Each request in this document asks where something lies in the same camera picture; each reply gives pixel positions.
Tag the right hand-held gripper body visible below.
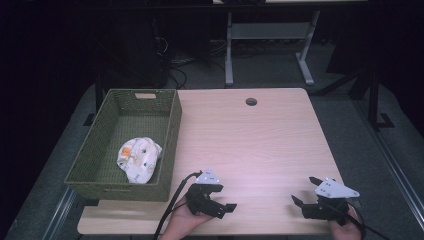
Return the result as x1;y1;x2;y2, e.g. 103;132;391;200
302;177;361;227

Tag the white printed cloth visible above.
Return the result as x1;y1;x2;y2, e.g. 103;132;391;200
116;136;164;185

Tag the black metal stand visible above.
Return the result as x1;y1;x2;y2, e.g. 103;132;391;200
82;74;105;128
346;65;396;132

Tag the tangle of floor cables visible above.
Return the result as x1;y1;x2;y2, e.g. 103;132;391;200
151;19;228;90

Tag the grey metal desk frame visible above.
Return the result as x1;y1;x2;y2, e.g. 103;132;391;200
224;9;322;88

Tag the grey metal floor rail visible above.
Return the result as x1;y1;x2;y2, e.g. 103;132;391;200
41;186;79;240
353;99;424;231

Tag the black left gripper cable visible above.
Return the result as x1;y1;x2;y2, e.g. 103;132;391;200
152;170;204;240

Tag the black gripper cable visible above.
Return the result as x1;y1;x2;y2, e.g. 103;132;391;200
152;170;204;240
320;201;392;240

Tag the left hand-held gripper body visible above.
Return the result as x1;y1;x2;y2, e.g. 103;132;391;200
185;167;225;220

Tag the person's right hand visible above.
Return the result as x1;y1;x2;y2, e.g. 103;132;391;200
329;203;363;240

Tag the person's left hand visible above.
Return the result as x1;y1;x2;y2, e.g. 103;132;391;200
159;195;215;240

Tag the green woven basket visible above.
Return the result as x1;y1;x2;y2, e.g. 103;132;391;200
64;88;183;203

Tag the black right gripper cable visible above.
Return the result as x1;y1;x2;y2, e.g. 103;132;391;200
320;201;392;240

